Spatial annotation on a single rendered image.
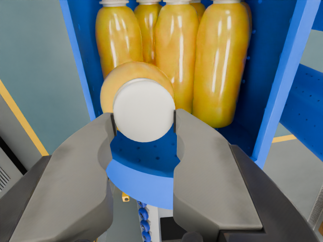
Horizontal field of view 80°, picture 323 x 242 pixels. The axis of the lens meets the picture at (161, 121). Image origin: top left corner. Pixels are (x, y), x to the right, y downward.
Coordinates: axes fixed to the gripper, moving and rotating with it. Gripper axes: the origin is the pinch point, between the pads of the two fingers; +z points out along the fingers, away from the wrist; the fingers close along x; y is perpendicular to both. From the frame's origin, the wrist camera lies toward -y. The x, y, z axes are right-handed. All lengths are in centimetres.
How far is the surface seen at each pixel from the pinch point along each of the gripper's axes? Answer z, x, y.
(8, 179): 103, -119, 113
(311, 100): 54, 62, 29
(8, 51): 126, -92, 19
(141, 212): 30, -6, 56
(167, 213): 29, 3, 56
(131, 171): 5.6, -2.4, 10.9
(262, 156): 6.3, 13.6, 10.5
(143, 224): 30, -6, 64
